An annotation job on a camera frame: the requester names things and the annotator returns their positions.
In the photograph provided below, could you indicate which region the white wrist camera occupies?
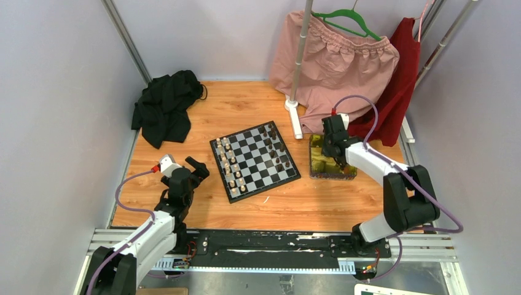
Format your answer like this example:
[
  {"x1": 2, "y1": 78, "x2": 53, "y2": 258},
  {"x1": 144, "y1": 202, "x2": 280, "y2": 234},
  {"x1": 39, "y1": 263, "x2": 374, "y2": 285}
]
[
  {"x1": 151, "y1": 154, "x2": 182, "y2": 178},
  {"x1": 331, "y1": 108, "x2": 350, "y2": 130}
]

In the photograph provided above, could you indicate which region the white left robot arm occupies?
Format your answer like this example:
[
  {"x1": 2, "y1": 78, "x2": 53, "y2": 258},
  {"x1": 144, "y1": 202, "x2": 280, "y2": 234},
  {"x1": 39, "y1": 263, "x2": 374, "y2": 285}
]
[{"x1": 80, "y1": 154, "x2": 210, "y2": 294}]

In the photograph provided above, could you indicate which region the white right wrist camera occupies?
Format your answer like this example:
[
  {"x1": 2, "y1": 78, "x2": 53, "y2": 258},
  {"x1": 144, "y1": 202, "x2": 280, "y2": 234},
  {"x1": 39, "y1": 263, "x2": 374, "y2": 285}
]
[{"x1": 331, "y1": 108, "x2": 350, "y2": 130}]

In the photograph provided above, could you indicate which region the white rack stand base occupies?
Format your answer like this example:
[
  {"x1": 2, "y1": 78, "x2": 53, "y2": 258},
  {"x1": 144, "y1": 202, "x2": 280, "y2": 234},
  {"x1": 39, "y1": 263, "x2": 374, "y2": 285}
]
[{"x1": 284, "y1": 95, "x2": 304, "y2": 140}]

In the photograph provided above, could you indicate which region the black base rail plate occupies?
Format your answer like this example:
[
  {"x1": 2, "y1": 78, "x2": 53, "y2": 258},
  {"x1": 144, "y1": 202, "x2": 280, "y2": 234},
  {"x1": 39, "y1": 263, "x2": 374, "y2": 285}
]
[{"x1": 187, "y1": 229, "x2": 391, "y2": 269}]

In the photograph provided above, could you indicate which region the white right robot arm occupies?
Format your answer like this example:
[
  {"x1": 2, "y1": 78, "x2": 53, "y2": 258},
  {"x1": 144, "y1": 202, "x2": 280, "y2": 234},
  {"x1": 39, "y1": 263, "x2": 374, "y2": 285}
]
[{"x1": 322, "y1": 114, "x2": 440, "y2": 257}]

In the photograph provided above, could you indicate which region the red cloth garment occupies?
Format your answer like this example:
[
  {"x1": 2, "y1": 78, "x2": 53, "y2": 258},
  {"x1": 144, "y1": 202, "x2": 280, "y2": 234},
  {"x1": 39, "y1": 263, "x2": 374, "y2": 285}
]
[{"x1": 369, "y1": 18, "x2": 421, "y2": 146}]

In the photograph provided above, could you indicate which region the gold metal tin tray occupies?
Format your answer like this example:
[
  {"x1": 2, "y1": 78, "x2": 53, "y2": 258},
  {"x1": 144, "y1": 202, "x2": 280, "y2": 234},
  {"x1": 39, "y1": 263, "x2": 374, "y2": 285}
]
[{"x1": 308, "y1": 134, "x2": 358, "y2": 181}]

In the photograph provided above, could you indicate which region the black cloth garment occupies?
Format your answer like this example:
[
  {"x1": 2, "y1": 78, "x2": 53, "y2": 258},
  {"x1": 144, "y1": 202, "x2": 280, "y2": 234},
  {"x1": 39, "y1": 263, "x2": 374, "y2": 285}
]
[{"x1": 131, "y1": 70, "x2": 208, "y2": 149}]

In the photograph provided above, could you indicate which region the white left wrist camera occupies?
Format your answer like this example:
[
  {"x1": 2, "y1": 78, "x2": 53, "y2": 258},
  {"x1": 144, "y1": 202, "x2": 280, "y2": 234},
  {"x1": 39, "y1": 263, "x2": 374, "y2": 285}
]
[{"x1": 151, "y1": 154, "x2": 182, "y2": 178}]

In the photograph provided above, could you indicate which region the pink cloth garment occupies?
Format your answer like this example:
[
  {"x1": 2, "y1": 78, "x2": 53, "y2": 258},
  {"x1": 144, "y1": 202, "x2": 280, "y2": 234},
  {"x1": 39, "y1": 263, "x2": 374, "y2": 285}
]
[{"x1": 296, "y1": 17, "x2": 400, "y2": 134}]

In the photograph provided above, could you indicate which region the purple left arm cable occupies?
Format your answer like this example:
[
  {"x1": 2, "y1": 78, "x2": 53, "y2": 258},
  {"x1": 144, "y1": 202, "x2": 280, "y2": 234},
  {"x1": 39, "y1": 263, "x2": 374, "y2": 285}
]
[{"x1": 85, "y1": 170, "x2": 160, "y2": 295}]

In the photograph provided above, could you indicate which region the silver rack pole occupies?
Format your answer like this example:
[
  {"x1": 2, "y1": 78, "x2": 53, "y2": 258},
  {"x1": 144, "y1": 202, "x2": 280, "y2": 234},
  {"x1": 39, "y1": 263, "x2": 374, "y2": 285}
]
[{"x1": 289, "y1": 0, "x2": 313, "y2": 106}]

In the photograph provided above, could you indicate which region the green clothes hanger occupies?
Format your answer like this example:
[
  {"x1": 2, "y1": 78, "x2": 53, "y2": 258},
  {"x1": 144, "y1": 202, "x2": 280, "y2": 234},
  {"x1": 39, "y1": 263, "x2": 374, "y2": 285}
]
[{"x1": 311, "y1": 1, "x2": 382, "y2": 41}]

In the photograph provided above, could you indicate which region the black white chessboard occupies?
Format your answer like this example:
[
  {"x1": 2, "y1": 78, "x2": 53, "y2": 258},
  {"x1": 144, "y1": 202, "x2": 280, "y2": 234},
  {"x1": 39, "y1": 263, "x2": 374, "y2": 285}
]
[{"x1": 210, "y1": 121, "x2": 301, "y2": 203}]

